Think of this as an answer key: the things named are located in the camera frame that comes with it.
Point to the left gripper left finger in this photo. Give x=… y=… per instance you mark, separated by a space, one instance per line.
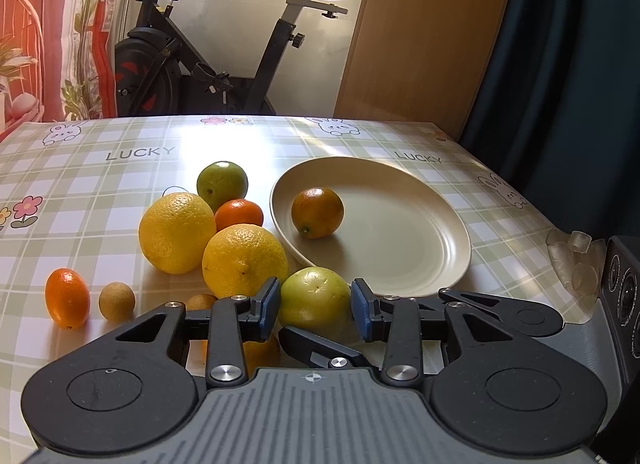
x=139 y=383

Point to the large yellow orange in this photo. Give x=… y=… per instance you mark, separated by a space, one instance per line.
x=174 y=231

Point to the green plaid tablecloth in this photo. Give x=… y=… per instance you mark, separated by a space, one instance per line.
x=77 y=204

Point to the black exercise bike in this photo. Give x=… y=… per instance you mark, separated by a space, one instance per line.
x=210 y=57

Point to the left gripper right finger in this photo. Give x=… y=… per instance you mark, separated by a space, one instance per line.
x=490 y=385

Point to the printed pink backdrop cloth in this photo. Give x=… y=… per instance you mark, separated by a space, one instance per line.
x=56 y=61

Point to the orange kumquat mandarin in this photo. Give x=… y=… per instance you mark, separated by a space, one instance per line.
x=67 y=298

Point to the orange-brown tangerine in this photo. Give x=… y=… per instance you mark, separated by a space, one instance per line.
x=261 y=355

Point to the small brown longan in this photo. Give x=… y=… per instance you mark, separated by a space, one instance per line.
x=117 y=302

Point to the small orange tangerine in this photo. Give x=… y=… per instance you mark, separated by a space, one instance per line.
x=238 y=211

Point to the beige plate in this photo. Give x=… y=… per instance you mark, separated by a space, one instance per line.
x=397 y=234

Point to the yellow-green round fruit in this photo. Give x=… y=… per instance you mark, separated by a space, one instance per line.
x=318 y=300

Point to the wooden wardrobe panel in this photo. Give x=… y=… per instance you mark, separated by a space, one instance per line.
x=418 y=60

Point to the dark teal curtain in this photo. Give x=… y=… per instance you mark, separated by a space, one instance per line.
x=557 y=113

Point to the dark orange-green tangerine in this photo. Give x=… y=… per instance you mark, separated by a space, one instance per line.
x=317 y=212

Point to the green citrus fruit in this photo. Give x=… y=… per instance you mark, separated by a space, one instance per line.
x=221 y=182

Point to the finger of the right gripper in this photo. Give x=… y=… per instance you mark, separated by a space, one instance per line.
x=319 y=352
x=534 y=319

